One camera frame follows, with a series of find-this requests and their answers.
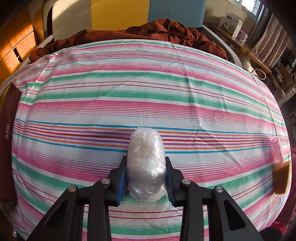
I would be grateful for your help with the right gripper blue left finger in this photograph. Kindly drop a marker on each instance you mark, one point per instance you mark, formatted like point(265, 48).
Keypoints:
point(118, 183)

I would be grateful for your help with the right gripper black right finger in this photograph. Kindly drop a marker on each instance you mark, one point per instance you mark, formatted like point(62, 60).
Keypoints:
point(173, 188)

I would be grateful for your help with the striped pink green tablecloth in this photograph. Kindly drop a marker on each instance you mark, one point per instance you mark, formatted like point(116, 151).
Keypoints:
point(80, 105)

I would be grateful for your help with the yellow sponge wedge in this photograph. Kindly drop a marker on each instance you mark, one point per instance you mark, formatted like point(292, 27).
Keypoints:
point(281, 175)

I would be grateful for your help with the pink plastic hair roller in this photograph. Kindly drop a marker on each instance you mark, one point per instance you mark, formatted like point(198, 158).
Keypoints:
point(276, 150)

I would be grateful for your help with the dark red tin lid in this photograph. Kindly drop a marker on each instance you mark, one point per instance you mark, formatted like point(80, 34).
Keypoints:
point(9, 104)

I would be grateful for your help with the wooden side table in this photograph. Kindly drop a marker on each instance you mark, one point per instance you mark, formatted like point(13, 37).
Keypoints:
point(246, 50)

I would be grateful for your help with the rust red blanket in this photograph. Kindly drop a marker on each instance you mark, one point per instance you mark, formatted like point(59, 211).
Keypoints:
point(161, 30)

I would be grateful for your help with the white appliance carton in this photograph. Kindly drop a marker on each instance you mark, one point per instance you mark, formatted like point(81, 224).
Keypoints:
point(231, 23)

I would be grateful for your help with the pink striped right curtain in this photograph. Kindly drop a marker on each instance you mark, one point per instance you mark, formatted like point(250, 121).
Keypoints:
point(273, 42)

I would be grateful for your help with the grey yellow blue armchair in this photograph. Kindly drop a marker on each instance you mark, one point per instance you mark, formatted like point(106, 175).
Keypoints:
point(62, 19)

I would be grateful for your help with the wooden wardrobe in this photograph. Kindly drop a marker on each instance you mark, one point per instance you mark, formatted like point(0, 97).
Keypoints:
point(20, 34)

